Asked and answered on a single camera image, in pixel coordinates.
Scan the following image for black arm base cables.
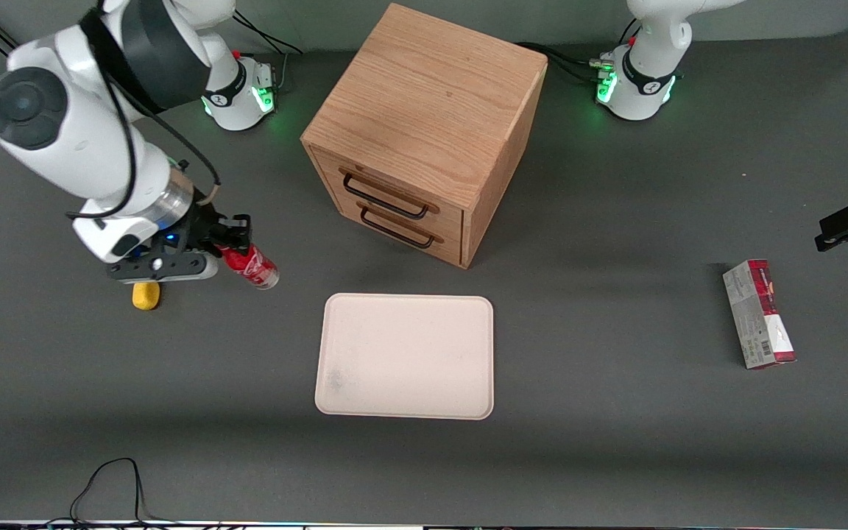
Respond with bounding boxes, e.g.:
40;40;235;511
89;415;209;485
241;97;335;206
233;13;304;93
516;18;643;85

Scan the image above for black long drawer handle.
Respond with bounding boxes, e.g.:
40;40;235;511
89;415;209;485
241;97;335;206
342;172;431;221

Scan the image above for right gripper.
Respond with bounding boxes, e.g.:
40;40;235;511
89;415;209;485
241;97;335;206
72;209;252;264

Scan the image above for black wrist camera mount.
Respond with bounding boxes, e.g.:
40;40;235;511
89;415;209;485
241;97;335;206
105;252;219;285

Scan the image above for red coke bottle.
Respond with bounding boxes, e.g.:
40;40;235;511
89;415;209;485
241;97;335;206
219;243;280;291

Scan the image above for grey table mat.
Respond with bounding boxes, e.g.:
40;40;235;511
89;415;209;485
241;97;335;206
0;26;848;526

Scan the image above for wooden drawer cabinet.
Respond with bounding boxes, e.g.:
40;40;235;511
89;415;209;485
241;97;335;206
300;2;548;270

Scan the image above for thin black looped cable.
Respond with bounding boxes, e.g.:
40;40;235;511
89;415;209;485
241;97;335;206
45;457;200;528

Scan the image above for black left arm base cables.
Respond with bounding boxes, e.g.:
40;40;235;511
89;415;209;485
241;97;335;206
516;18;643;85

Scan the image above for cream rectangular tray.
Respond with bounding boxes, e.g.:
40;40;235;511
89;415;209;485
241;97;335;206
314;293;495;421

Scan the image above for red and grey carton box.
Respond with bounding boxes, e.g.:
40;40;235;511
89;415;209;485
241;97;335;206
722;258;797;370

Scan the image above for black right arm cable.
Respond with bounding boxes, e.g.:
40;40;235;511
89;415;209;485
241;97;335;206
65;6;222;222

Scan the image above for black right arm base cables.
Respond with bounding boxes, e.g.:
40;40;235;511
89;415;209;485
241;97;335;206
233;13;304;93

